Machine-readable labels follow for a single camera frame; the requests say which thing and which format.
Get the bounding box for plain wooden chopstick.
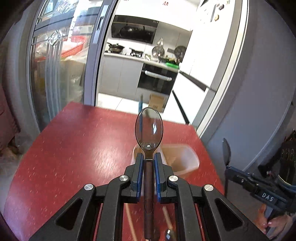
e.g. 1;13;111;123
162;206;173;230

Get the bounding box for black spoon gripper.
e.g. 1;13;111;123
222;138;231;197

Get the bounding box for blue patterned wooden chopstick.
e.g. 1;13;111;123
138;94;143;113

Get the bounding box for person's right hand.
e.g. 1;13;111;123
254;204;295;240

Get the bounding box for wooden chopstick on table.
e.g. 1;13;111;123
125;203;137;241

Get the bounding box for beige plastic utensil holder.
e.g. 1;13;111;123
130;143;200;179

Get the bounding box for cardboard box on floor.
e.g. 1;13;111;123
149;94;165;113

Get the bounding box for white refrigerator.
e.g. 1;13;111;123
173;1;242;127

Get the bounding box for built-in black oven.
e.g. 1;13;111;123
137;63;177;95

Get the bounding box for black wok on stove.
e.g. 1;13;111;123
107;43;125;54

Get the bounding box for glass sliding door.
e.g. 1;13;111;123
29;0;117;130

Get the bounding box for black range hood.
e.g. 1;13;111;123
111;15;159;44

